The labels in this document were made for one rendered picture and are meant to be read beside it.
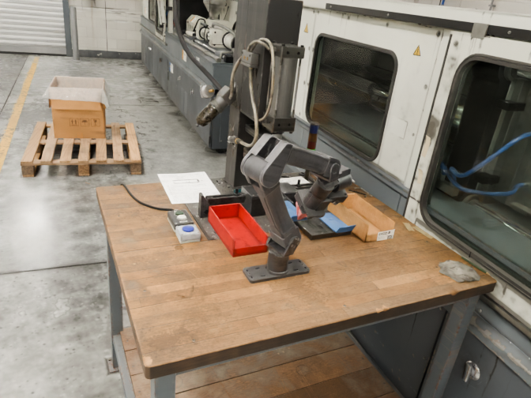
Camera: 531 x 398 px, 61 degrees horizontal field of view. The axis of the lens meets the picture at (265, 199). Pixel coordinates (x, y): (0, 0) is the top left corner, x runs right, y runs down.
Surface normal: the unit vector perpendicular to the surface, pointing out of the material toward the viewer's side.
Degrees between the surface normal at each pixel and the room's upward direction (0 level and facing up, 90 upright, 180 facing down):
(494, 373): 90
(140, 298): 0
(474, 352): 90
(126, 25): 89
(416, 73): 90
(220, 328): 0
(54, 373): 0
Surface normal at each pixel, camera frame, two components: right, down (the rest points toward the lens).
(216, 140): 0.36, 0.43
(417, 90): -0.93, 0.07
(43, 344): 0.11, -0.90
